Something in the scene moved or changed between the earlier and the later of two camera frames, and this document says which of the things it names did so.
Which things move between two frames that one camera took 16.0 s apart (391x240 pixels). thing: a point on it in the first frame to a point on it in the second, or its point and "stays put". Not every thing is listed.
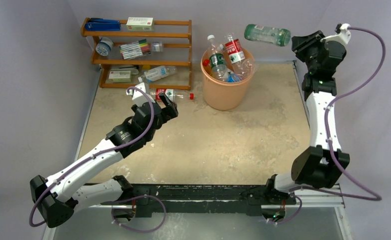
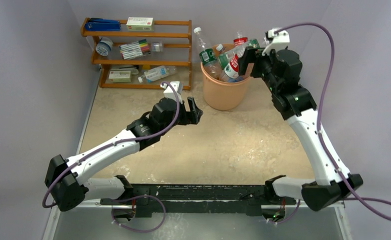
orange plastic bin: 222,95 stays put
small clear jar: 157,47 stays put
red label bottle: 243,68 to 239,43
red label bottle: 170,93 to 232,69
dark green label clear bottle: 216,60 to 207,56
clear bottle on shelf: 152,74 stays put
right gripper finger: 304,45 to 250,54
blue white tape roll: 104,46 stays put
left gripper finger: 171,109 to 196,113
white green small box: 140,24 stays put
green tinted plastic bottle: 278,36 to 223,59
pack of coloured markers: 135,49 stays put
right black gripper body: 301,43 to 256,64
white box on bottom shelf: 120,75 stays put
